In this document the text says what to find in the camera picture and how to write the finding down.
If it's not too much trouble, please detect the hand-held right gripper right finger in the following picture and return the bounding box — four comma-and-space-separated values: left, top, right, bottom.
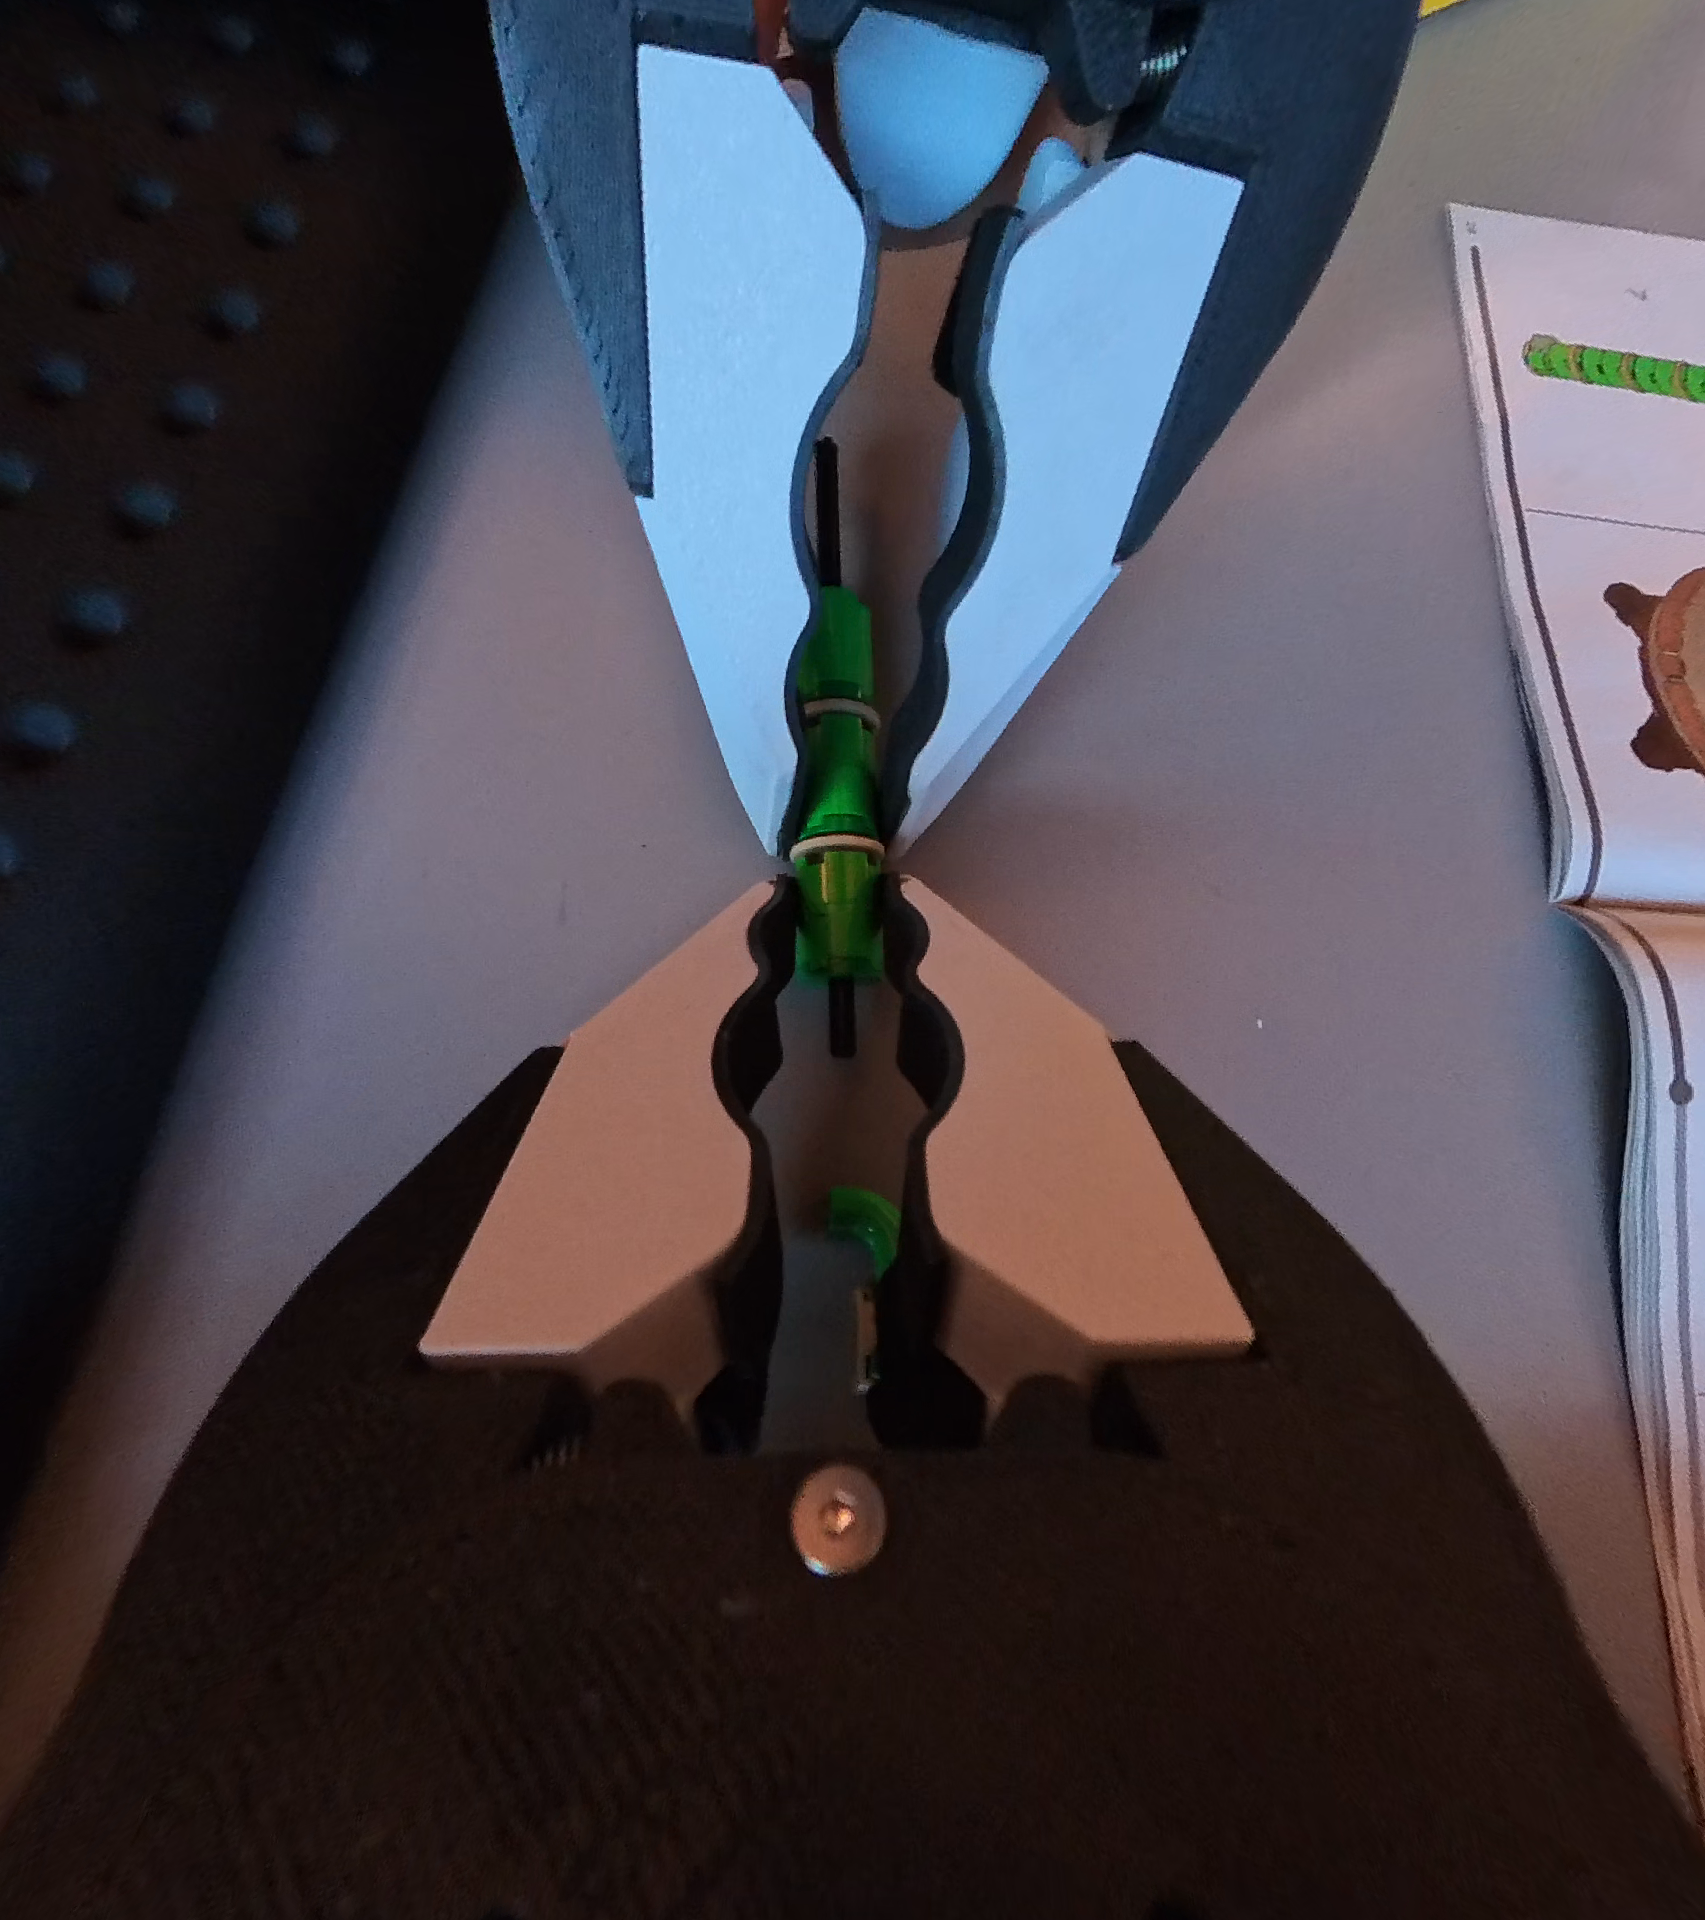
868, 873, 1257, 1454

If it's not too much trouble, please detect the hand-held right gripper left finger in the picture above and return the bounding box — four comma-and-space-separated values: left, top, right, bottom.
414, 876, 795, 1456

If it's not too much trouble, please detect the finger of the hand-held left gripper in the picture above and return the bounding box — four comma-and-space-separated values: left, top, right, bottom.
892, 135, 1246, 867
635, 42, 885, 867

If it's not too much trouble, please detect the small green round piece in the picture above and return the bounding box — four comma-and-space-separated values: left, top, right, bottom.
823, 1183, 901, 1285

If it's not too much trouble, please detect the green segmented rod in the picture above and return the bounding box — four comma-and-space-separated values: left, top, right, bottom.
789, 436, 891, 1061

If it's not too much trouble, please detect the grey desk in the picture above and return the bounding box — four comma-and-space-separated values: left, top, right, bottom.
0, 0, 1705, 1920

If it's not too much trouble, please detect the black studded mat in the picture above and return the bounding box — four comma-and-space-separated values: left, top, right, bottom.
0, 0, 532, 1801

